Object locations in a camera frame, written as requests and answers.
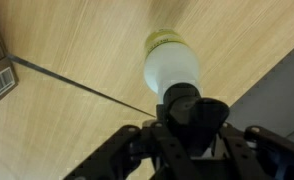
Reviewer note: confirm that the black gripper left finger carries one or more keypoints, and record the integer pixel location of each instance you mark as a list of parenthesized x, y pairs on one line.
[(127, 156)]

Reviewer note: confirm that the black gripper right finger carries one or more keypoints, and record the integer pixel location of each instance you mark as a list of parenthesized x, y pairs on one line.
[(260, 156)]

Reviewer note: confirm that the small spray bottle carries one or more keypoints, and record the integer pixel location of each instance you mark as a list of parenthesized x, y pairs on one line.
[(172, 66)]

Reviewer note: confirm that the grey upholstered bench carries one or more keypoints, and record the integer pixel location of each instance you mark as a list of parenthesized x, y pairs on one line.
[(273, 100)]

